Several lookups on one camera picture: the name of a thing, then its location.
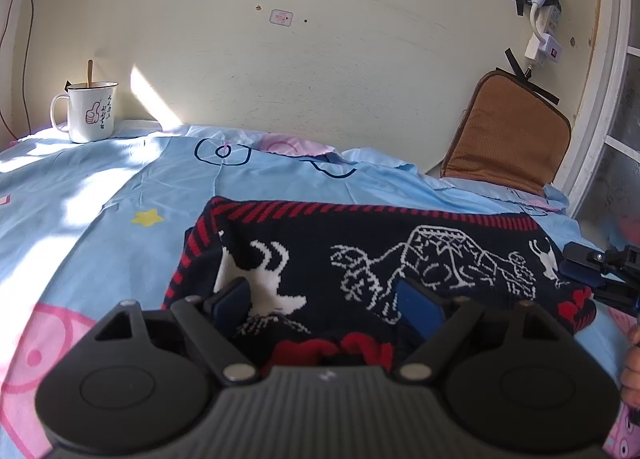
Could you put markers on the wooden stick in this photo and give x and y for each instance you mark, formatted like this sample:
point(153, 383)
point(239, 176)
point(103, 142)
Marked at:
point(90, 71)

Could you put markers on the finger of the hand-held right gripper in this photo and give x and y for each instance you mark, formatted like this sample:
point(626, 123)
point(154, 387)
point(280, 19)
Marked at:
point(617, 300)
point(582, 271)

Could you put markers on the white power strip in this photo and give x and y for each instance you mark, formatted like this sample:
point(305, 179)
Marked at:
point(553, 20)

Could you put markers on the white plug adapter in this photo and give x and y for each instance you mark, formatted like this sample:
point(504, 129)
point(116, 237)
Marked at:
point(542, 49)

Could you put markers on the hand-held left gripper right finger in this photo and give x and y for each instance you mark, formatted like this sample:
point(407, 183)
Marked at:
point(417, 310)

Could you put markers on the white enamel mug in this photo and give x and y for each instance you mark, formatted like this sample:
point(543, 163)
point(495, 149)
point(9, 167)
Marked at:
point(90, 114)

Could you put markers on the person's right hand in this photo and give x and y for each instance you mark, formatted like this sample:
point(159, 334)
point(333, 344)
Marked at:
point(632, 374)

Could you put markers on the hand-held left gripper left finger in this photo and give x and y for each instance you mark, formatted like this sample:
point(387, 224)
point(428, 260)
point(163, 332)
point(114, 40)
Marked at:
point(232, 300)

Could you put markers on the navy patterned knit sweater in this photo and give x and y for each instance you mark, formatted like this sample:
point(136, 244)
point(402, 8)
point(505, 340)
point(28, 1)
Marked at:
point(310, 234)

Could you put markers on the light blue printed bed sheet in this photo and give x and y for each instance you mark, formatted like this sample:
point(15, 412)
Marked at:
point(125, 179)

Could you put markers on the white window frame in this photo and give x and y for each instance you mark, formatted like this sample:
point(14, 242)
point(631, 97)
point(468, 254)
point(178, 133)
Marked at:
point(595, 89)

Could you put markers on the brown seat cushion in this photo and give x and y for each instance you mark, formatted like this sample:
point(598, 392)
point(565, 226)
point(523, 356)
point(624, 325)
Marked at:
point(505, 139)

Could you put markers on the small wall sticker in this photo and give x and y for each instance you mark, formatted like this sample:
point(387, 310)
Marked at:
point(281, 18)

